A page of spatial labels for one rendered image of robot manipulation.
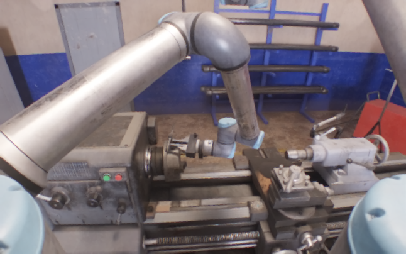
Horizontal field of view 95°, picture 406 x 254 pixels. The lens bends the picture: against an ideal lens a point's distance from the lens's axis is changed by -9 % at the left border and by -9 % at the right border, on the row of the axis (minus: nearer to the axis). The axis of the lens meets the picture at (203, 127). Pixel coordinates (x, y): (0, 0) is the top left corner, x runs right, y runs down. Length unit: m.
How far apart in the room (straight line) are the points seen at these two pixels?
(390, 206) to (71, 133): 0.46
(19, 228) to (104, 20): 4.06
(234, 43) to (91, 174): 0.87
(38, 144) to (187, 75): 3.86
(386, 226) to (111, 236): 1.27
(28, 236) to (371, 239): 0.33
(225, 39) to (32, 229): 0.51
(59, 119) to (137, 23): 3.76
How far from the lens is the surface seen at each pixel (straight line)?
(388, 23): 0.48
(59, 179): 1.22
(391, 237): 0.25
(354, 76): 5.57
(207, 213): 1.33
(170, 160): 1.19
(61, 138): 0.42
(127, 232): 1.34
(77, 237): 1.44
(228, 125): 1.01
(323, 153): 1.52
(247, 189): 1.67
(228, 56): 0.57
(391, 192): 0.29
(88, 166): 1.09
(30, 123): 0.42
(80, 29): 4.40
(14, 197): 0.28
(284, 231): 1.30
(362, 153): 1.68
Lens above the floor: 1.89
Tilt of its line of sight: 29 degrees down
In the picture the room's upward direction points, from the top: straight up
